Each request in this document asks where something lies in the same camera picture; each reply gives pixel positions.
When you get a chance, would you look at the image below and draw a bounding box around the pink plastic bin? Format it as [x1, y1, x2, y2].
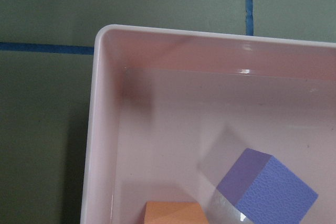
[80, 25, 335, 223]

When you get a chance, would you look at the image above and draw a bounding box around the purple foam block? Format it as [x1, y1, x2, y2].
[217, 148, 318, 223]

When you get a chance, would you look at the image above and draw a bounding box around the orange foam block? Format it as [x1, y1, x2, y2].
[144, 201, 209, 223]

